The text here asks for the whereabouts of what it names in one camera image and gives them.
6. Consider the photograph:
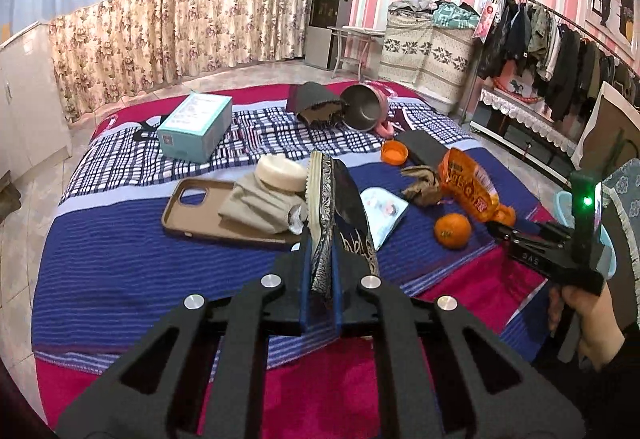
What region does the teal cardboard box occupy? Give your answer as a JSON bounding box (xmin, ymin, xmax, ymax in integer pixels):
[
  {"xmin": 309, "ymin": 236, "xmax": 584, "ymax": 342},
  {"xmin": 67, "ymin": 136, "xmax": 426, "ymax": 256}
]
[{"xmin": 156, "ymin": 91, "xmax": 235, "ymax": 165}]

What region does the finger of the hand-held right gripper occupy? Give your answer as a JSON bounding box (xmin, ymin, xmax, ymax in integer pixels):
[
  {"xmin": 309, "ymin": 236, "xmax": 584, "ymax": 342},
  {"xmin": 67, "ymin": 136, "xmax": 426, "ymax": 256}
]
[{"xmin": 485, "ymin": 218, "xmax": 531, "ymax": 246}]

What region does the blue floral fringed cloth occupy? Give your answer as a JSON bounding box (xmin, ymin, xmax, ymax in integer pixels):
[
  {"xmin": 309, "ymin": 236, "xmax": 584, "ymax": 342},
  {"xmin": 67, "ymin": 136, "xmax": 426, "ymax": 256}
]
[{"xmin": 599, "ymin": 158, "xmax": 640, "ymax": 321}]

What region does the pink framed picture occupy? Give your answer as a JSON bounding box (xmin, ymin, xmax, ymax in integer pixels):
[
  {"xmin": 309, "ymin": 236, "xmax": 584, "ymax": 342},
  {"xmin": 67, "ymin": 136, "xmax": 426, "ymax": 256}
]
[{"xmin": 492, "ymin": 61, "xmax": 547, "ymax": 101}]

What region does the pile of folded clothes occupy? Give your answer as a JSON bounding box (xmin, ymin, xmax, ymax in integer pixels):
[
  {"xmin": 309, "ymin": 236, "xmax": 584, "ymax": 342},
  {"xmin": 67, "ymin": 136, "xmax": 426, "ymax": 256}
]
[{"xmin": 388, "ymin": 0, "xmax": 481, "ymax": 30}]

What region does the orange tangerine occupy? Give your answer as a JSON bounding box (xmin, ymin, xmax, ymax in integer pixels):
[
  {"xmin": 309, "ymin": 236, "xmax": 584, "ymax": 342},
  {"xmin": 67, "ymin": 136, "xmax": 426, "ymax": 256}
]
[{"xmin": 433, "ymin": 212, "xmax": 473, "ymax": 250}]

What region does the brown board with white border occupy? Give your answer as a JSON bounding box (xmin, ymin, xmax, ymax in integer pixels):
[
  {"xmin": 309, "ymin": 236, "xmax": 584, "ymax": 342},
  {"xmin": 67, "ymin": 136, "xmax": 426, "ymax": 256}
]
[{"xmin": 577, "ymin": 81, "xmax": 640, "ymax": 171}]

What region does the crumpled brown wrapper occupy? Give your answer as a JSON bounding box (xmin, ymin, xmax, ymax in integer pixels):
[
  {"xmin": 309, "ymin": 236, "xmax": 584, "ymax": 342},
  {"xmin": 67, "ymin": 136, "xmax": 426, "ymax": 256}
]
[{"xmin": 399, "ymin": 165, "xmax": 444, "ymax": 208}]

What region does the crumpled clear plastic wrapper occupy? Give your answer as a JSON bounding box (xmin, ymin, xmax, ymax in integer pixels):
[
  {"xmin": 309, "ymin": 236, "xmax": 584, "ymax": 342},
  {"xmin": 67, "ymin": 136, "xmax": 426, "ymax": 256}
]
[{"xmin": 287, "ymin": 206, "xmax": 310, "ymax": 236}]

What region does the white lace cloth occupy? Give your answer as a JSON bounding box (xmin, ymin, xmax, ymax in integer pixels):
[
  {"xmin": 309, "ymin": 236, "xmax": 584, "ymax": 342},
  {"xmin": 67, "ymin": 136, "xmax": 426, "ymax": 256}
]
[{"xmin": 479, "ymin": 86, "xmax": 594, "ymax": 156}]

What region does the pink hanging bag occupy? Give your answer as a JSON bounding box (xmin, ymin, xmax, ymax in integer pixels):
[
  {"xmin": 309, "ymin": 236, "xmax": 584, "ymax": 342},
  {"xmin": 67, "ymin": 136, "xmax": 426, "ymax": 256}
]
[{"xmin": 472, "ymin": 0, "xmax": 501, "ymax": 41}]

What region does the brown phone case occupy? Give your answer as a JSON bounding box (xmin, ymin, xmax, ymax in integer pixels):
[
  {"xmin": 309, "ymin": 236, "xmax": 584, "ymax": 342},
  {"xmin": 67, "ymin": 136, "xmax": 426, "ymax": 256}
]
[{"xmin": 160, "ymin": 177, "xmax": 307, "ymax": 251}]

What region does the small grey stool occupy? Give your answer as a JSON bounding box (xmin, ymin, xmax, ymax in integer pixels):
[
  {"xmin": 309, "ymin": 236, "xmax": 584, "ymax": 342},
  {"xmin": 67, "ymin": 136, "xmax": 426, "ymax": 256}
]
[{"xmin": 327, "ymin": 25, "xmax": 386, "ymax": 81}]

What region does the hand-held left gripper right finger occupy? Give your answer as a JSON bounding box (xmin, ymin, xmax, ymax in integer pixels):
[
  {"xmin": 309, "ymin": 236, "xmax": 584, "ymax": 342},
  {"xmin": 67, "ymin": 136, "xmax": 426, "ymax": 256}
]
[{"xmin": 333, "ymin": 243, "xmax": 587, "ymax": 439}]

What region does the row of hanging clothes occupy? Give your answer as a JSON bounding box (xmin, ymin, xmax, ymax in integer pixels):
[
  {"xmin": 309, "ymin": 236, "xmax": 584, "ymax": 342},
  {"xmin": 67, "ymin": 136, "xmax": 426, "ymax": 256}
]
[{"xmin": 477, "ymin": 0, "xmax": 640, "ymax": 121}]

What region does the light blue flat packet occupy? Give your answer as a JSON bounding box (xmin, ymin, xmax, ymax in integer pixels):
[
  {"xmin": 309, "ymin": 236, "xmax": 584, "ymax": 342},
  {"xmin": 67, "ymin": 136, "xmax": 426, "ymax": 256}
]
[{"xmin": 359, "ymin": 187, "xmax": 410, "ymax": 251}]

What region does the white cabinet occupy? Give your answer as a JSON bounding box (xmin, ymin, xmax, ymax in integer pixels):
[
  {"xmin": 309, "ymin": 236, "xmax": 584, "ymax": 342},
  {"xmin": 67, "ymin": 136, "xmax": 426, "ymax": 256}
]
[{"xmin": 0, "ymin": 21, "xmax": 74, "ymax": 183}]

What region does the grey water dispenser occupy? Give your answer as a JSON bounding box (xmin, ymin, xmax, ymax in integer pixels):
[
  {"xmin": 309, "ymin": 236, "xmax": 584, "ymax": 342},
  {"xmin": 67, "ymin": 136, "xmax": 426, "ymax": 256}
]
[{"xmin": 303, "ymin": 0, "xmax": 355, "ymax": 70}]

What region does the orange plastic cap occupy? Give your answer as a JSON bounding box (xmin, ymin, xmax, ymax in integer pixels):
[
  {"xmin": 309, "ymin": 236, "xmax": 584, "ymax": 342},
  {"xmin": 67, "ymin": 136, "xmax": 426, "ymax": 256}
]
[{"xmin": 380, "ymin": 140, "xmax": 410, "ymax": 166}]

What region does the black flat pouch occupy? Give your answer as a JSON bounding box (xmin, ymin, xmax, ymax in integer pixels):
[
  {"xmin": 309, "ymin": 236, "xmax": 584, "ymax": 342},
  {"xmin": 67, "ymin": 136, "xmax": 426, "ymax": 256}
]
[{"xmin": 394, "ymin": 130, "xmax": 451, "ymax": 168}]

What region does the pink steel-lined bowl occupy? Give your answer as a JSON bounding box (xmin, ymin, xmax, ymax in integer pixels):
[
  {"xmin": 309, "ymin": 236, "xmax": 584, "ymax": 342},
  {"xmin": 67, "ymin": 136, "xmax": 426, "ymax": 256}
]
[{"xmin": 339, "ymin": 82, "xmax": 397, "ymax": 140}]

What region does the person's right hand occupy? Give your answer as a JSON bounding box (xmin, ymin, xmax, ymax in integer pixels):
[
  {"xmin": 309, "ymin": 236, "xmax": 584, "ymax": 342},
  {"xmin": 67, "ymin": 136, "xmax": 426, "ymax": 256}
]
[{"xmin": 546, "ymin": 281, "xmax": 627, "ymax": 371}]

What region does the light blue plastic basket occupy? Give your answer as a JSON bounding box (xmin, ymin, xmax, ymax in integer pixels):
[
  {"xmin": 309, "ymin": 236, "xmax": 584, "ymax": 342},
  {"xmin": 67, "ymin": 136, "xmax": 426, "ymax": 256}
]
[{"xmin": 554, "ymin": 190, "xmax": 617, "ymax": 281}]

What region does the person's right forearm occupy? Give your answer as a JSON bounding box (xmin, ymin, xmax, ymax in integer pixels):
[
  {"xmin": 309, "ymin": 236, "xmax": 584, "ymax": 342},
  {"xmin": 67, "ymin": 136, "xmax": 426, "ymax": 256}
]
[{"xmin": 530, "ymin": 344, "xmax": 640, "ymax": 439}]

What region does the low dark cabinet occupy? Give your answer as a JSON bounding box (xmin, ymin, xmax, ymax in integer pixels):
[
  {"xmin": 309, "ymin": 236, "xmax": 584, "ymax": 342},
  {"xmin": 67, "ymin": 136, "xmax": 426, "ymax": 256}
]
[{"xmin": 472, "ymin": 86, "xmax": 594, "ymax": 171}]

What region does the orange snack bag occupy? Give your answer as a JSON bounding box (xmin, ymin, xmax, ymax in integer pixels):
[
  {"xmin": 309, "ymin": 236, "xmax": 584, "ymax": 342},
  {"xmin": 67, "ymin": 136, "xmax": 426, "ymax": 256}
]
[{"xmin": 438, "ymin": 148, "xmax": 517, "ymax": 226}]

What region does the beige folded cloth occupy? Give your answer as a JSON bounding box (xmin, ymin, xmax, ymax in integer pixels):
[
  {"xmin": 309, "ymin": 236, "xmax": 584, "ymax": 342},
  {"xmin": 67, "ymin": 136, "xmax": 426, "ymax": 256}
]
[{"xmin": 218, "ymin": 171, "xmax": 309, "ymax": 235}]

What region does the patterned cloth covered cabinet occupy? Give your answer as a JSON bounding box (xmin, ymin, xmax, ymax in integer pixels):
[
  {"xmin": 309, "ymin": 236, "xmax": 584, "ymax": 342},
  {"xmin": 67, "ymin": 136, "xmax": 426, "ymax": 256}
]
[{"xmin": 378, "ymin": 11, "xmax": 479, "ymax": 113}]

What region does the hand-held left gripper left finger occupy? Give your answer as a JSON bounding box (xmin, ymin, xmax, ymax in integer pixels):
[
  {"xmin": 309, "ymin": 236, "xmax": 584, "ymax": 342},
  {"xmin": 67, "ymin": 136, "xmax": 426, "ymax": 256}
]
[{"xmin": 52, "ymin": 237, "xmax": 314, "ymax": 439}]

